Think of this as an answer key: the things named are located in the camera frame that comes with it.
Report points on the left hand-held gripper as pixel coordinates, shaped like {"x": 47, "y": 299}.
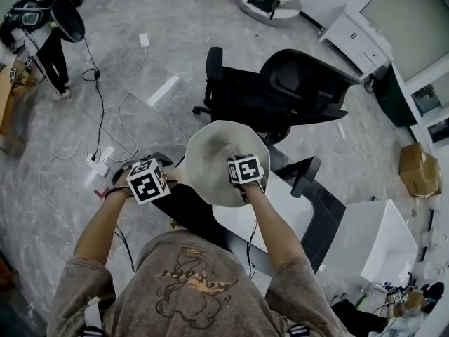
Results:
{"x": 147, "y": 184}

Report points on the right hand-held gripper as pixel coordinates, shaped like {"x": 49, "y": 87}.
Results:
{"x": 245, "y": 170}

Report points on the large white bowl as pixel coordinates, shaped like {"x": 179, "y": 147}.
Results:
{"x": 207, "y": 174}

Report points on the person's right forearm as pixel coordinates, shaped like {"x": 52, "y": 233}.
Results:
{"x": 270, "y": 223}

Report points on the person's left forearm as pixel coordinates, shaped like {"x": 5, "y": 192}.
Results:
{"x": 101, "y": 223}

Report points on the person's left hand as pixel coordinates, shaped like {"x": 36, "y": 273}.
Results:
{"x": 122, "y": 184}

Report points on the black faucet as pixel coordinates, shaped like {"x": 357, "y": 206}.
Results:
{"x": 305, "y": 174}

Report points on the black office chair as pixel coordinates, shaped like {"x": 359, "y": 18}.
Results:
{"x": 245, "y": 86}

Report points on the black sink cabinet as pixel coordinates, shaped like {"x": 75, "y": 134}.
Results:
{"x": 326, "y": 209}

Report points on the slim white power strip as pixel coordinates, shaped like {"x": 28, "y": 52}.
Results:
{"x": 342, "y": 131}

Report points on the white power adapter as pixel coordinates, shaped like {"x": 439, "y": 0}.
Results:
{"x": 144, "y": 40}

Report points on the person's brown printed shirt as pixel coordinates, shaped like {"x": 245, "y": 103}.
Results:
{"x": 140, "y": 286}

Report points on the white rectangular tub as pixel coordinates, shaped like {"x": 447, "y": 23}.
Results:
{"x": 375, "y": 237}

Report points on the white round cushion bed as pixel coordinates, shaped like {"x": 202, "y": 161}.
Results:
{"x": 291, "y": 12}

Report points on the black round pan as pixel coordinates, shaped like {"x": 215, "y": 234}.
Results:
{"x": 70, "y": 23}

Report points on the wooden coffee table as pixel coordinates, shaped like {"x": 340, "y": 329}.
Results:
{"x": 5, "y": 100}

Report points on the white cabinet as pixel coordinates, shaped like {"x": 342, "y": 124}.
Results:
{"x": 347, "y": 33}

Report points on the large closed cardboard box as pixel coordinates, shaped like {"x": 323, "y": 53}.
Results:
{"x": 417, "y": 170}

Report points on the flat black bag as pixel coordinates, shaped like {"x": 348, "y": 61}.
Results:
{"x": 354, "y": 314}

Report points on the small cardboard box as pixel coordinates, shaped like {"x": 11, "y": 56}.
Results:
{"x": 414, "y": 300}

